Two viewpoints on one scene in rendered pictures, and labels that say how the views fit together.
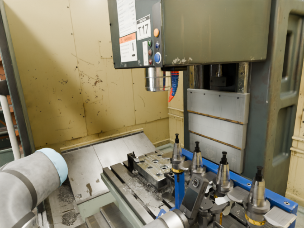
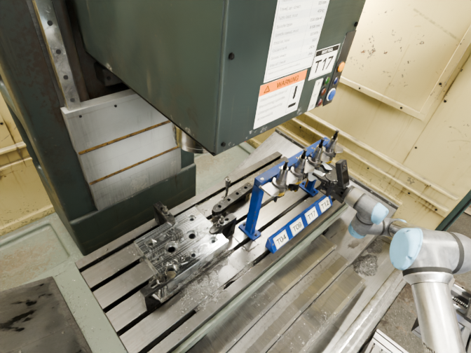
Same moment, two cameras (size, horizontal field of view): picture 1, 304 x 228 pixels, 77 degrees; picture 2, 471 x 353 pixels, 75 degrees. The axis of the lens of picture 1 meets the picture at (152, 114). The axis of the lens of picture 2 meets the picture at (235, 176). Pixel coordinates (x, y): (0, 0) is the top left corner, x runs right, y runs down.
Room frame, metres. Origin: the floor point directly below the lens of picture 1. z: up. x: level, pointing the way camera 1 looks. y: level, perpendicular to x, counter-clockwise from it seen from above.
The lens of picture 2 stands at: (1.12, 0.68, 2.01)
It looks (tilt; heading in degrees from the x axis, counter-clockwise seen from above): 43 degrees down; 254
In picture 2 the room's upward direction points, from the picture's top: 8 degrees clockwise
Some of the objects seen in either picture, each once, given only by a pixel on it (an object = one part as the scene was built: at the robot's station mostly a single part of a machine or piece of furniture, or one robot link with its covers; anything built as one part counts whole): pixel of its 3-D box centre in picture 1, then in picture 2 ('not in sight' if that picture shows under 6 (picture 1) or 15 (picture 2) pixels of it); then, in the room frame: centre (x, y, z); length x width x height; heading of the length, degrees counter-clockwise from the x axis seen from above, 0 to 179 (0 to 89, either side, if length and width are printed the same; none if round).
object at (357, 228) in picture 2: not in sight; (364, 225); (0.36, 0.03, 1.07); 0.11 x 0.08 x 0.11; 167
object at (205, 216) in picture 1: (193, 216); (336, 186); (0.47, -0.11, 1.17); 0.12 x 0.08 x 0.09; 122
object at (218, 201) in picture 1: (226, 206); (321, 168); (0.49, -0.21, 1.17); 0.09 x 0.03 x 0.06; 106
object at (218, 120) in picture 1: (213, 127); (135, 146); (1.28, -0.43, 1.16); 0.48 x 0.05 x 0.51; 32
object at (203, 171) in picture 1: (197, 171); (298, 171); (0.63, -0.15, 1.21); 0.06 x 0.06 x 0.03
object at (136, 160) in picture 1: (133, 161); (159, 286); (1.19, 0.14, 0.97); 0.13 x 0.03 x 0.15; 32
